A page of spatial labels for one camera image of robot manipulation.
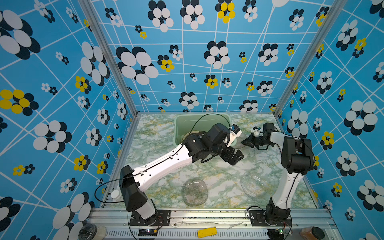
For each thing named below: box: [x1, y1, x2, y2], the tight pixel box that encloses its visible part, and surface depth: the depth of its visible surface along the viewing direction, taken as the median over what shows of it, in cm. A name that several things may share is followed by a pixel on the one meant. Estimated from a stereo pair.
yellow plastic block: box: [197, 226, 217, 239], surface depth 71 cm
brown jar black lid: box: [299, 226, 325, 240], surface depth 64 cm
